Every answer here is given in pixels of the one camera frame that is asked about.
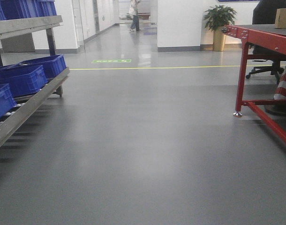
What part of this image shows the small brown cardboard package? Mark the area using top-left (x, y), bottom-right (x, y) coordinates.
top-left (275, 8), bottom-right (286, 29)

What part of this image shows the gold plant pot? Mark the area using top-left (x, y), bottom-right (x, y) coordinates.
top-left (213, 26), bottom-right (226, 52)

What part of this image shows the person walking in corridor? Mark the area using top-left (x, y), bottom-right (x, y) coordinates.
top-left (128, 0), bottom-right (141, 32)

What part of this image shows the blue crate lower far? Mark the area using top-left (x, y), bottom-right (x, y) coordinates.
top-left (17, 54), bottom-right (67, 79)

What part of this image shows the blue crate lower middle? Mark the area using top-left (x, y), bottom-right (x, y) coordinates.
top-left (0, 65), bottom-right (48, 97)

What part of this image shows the green potted plant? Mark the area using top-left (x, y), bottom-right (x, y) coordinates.
top-left (203, 5), bottom-right (237, 31)

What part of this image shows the red metal conveyor table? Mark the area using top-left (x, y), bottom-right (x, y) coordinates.
top-left (221, 24), bottom-right (286, 143)

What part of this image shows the black office chair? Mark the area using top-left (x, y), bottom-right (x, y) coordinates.
top-left (245, 45), bottom-right (286, 84)

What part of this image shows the blue crate lower near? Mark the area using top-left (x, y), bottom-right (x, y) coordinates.
top-left (0, 83), bottom-right (17, 117)

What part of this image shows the red white striped cone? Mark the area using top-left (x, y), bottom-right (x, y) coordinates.
top-left (264, 66), bottom-right (286, 116)

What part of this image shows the grey metal roller rack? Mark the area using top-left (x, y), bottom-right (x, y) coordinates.
top-left (0, 15), bottom-right (69, 147)

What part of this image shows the blue crate on top shelf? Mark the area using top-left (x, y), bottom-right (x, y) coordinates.
top-left (0, 0), bottom-right (57, 21)

